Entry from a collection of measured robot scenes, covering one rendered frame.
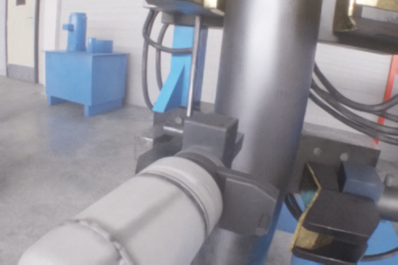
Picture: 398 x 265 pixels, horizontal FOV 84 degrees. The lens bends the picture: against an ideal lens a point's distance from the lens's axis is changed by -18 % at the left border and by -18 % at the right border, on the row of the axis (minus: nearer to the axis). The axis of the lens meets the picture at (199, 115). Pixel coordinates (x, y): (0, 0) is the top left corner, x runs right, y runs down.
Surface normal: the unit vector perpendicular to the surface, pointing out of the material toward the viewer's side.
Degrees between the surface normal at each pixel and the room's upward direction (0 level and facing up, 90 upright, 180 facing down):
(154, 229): 36
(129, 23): 90
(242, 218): 90
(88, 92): 90
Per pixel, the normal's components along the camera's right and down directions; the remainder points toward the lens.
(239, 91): -0.64, 0.14
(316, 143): -0.39, 0.22
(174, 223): 0.68, -0.58
